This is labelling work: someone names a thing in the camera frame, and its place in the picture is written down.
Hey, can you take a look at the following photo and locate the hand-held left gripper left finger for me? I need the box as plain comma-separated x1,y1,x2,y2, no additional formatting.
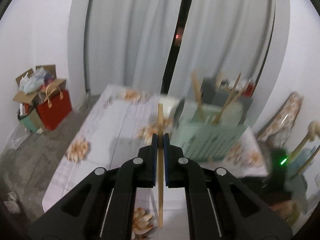
29,133,159,240

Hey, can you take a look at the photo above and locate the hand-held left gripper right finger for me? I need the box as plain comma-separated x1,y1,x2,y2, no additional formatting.
163,133,293,240

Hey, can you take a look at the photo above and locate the mint green perforated utensil holder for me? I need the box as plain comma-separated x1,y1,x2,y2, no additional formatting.
174,101,252,161

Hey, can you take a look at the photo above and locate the tan bamboo chopstick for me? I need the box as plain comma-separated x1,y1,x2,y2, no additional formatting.
213,72,243,126
191,70,204,121
157,103,165,228

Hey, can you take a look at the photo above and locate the white plastic rice paddle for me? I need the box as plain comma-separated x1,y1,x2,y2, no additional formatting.
225,103,244,126

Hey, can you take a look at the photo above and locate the person's right hand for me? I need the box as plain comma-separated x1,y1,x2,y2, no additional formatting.
270,200,302,222

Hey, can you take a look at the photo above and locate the floral checked tablecloth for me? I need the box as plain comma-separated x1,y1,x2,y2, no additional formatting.
42,83,269,240

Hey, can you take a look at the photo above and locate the floral chair back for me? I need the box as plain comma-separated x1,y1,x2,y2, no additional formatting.
257,92,303,146

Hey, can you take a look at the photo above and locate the grey cabinet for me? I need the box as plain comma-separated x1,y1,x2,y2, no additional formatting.
202,77,254,108

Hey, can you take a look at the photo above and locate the red gift bag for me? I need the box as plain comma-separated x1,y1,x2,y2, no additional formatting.
36,83,74,131

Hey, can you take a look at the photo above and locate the teal box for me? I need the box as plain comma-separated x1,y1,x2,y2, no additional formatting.
18,108,44,134

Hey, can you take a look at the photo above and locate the white curtain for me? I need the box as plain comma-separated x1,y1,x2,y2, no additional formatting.
180,0,291,111
70,0,186,98

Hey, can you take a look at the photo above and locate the white plastic bag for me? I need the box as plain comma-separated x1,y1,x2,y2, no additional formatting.
19,71,44,95

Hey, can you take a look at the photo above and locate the cardboard box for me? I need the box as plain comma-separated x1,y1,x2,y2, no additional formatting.
12,64,68,105

